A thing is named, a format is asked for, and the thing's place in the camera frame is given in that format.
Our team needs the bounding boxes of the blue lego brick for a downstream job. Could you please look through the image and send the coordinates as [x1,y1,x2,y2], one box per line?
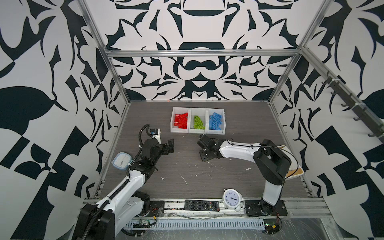
[210,113,222,120]
[212,124,223,131]
[209,119,216,130]
[213,119,222,125]

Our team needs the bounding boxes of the red lego brick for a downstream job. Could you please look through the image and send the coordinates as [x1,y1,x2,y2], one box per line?
[174,120,188,129]
[175,113,188,122]

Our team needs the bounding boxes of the green lego brick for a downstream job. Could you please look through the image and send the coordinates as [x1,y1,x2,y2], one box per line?
[194,116,204,125]
[194,125,206,130]

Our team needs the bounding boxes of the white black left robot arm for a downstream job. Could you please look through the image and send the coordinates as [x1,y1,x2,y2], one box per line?
[72,138,175,240]

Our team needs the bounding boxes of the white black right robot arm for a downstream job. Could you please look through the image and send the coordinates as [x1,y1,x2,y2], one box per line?
[197,134,304,217]

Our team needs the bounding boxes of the clear lidded food container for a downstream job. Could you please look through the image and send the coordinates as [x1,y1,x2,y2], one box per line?
[112,152,133,171]

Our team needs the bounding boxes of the white left storage bin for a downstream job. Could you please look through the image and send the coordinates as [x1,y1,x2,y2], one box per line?
[170,107,191,134]

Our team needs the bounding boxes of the white storage bin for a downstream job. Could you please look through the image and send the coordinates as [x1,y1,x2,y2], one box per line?
[207,109,226,135]
[189,108,208,134]
[170,107,191,134]

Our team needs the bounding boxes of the white middle storage bin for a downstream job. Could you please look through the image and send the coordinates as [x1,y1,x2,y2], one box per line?
[189,108,208,134]

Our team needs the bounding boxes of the white right storage bin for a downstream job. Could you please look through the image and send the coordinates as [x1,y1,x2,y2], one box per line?
[207,109,226,135]

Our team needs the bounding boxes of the white analog clock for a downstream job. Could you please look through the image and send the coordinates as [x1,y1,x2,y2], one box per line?
[222,189,244,212]

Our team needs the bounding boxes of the black remote control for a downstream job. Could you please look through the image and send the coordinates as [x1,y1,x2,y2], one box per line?
[184,200,220,212]

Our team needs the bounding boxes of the white tissue box wooden top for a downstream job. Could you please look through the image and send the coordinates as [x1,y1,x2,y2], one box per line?
[278,145,304,180]

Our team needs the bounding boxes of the small green circuit board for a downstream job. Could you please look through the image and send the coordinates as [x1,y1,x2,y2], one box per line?
[264,222,281,236]

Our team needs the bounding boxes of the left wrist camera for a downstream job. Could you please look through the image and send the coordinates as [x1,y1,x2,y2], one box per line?
[150,129,162,144]

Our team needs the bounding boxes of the white cable duct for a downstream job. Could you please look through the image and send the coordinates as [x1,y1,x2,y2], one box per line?
[124,219,265,231]

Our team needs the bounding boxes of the grey wall hook rail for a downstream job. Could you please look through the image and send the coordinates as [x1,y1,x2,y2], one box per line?
[322,71,384,143]

